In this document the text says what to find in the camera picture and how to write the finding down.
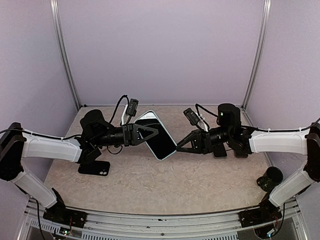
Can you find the teal green phone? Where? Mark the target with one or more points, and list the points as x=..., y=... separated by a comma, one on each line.
x=161, y=145

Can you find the right aluminium frame post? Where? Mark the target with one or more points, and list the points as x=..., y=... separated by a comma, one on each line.
x=258, y=53

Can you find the aluminium frame post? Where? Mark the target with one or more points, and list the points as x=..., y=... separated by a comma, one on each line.
x=63, y=52
x=258, y=53

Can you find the left aluminium frame post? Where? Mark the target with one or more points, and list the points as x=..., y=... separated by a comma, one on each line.
x=63, y=52

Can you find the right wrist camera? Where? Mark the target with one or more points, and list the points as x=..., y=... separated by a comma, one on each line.
x=196, y=119

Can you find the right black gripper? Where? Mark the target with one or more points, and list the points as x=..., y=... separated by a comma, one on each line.
x=201, y=140

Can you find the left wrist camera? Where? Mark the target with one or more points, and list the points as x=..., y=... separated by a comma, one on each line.
x=129, y=111

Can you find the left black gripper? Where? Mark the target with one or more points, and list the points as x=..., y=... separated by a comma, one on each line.
x=131, y=135

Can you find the black phone case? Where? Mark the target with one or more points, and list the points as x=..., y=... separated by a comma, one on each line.
x=96, y=168

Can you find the black phone silver edge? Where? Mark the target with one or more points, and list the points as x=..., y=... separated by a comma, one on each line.
x=219, y=152

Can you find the black phone red edge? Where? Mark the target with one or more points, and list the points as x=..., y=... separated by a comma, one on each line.
x=241, y=154

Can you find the front aluminium rail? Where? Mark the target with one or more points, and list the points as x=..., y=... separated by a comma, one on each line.
x=103, y=225

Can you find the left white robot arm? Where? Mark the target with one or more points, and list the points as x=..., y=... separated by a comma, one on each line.
x=17, y=143

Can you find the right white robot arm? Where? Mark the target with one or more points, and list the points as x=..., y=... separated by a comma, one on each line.
x=246, y=140

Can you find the dark green mug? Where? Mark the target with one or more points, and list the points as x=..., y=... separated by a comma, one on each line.
x=272, y=177

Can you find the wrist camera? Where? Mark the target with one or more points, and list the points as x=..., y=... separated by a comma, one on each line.
x=129, y=111
x=196, y=119

